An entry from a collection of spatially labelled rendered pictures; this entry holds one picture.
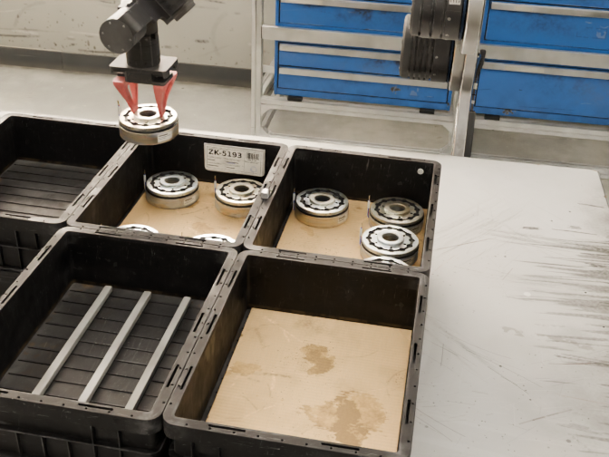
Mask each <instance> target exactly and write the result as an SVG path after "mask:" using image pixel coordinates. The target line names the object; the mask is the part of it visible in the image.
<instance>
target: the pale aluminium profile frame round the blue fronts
mask: <svg viewBox="0 0 609 457"><path fill-rule="evenodd" d="M263 39H269V40H280V41H291V42H301V43H312V44H333V45H344V46H354V47H365V48H375V49H385V50H396V51H400V50H401V40H402V36H395V35H385V34H365V33H354V32H343V31H332V30H320V29H309V28H298V27H287V26H277V25H266V24H264V0H252V72H251V135H252V136H261V137H270V138H279V139H288V140H298V141H315V142H324V143H333V144H342V145H352V146H361V147H370V148H379V149H388V150H397V151H415V152H424V153H433V154H442V155H451V150H452V142H453V134H454V126H455V119H456V110H457V103H458V95H459V92H457V91H452V95H451V102H450V108H449V111H448V112H435V111H434V110H435V109H426V108H420V109H419V110H411V109H401V108H392V107H381V106H372V105H362V104H353V103H343V102H325V101H315V100H306V99H303V97H301V96H291V95H281V94H274V92H273V93H272V95H271V96H267V94H268V92H269V90H270V88H271V86H272V85H273V83H274V79H275V57H274V59H273V61H272V62H271V63H270V65H265V64H263ZM479 49H480V50H481V49H485V50H486V55H485V58H488V59H499V60H509V61H520V62H531V63H551V64H561V65H572V66H582V67H593V68H604V69H609V54H607V53H587V52H576V51H565V50H555V49H544V48H533V47H522V46H511V45H501V44H479ZM263 73H265V75H264V77H263ZM287 96H288V97H287ZM276 109H279V110H288V111H299V112H316V113H326V114H335V115H345V116H354V117H363V118H374V119H383V120H393V121H402V122H420V123H429V124H438V125H443V127H446V129H447V130H448V131H449V143H448V144H447V145H445V146H444V147H443V148H440V149H439V150H438V149H429V148H420V147H411V146H401V145H392V144H383V143H374V142H365V141H348V140H338V139H329V138H320V137H311V136H302V135H292V134H283V133H273V132H271V131H269V130H268V129H267V128H268V126H269V124H270V122H271V120H272V118H273V116H274V114H275V112H276ZM474 128H477V129H486V130H496V131H514V132H523V133H533V134H543V135H552V136H561V137H571V138H580V139H590V140H599V141H609V128H602V127H593V126H583V125H574V124H563V123H553V122H535V121H526V120H516V119H507V118H500V115H493V114H485V115H484V116H478V115H476V120H475V126H474ZM470 158H478V159H487V160H504V161H514V162H523V163H532V164H541V165H550V166H559V167H568V168H578V169H587V170H596V171H598V172H599V175H600V178H601V179H609V166H602V165H593V164H583V163H574V162H565V161H556V160H539V159H529V158H520V157H511V156H501V155H492V154H483V153H474V152H471V156H470Z"/></svg>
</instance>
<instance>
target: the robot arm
mask: <svg viewBox="0 0 609 457"><path fill-rule="evenodd" d="M195 5H196V4H195V3H194V0H121V4H120V5H119V6H118V7H117V8H118V11H116V12H115V13H114V14H113V15H112V16H110V17H109V18H108V19H107V20H106V21H104V22H103V23H102V24H101V27H100V31H99V35H100V39H101V42H102V44H103V45H104V46H105V47H106V48H107V49H108V50H109V51H111V52H113V53H120V55H119V56H118V57H117V58H116V59H115V60H114V61H113V62H112V63H111V64H110V73H113V72H116V73H117V77H116V78H115V79H114V80H113V85H114V86H115V88H116V89H117V90H118V91H119V93H120V94H121V96H122V97H123V98H124V100H125V101H126V102H127V104H128V105H129V107H130V110H131V112H132V113H133V114H134V113H135V112H136V111H137V110H138V83H142V84H151V85H153V90H154V94H155V98H156V103H157V106H158V111H159V116H160V118H162V117H163V116H164V114H165V111H166V106H167V102H168V98H169V93H170V91H171V88H172V86H173V84H174V82H175V80H176V77H177V72H176V71H171V69H172V68H173V69H176V68H177V66H178V65H179V63H178V57H172V56H163V55H160V41H159V34H158V20H159V19H160V20H162V21H163V22H165V24H166V25H168V24H169V23H170V22H171V21H172V20H173V19H175V20H176V21H178V20H179V19H180V18H182V17H183V16H184V15H185V14H186V13H187V12H188V11H189V10H190V9H192V8H193V7H194V6H195ZM156 76H158V77H156ZM128 85H129V86H130V91H131V94H130V92H129V89H128ZM131 96H132V98H131Z"/></svg>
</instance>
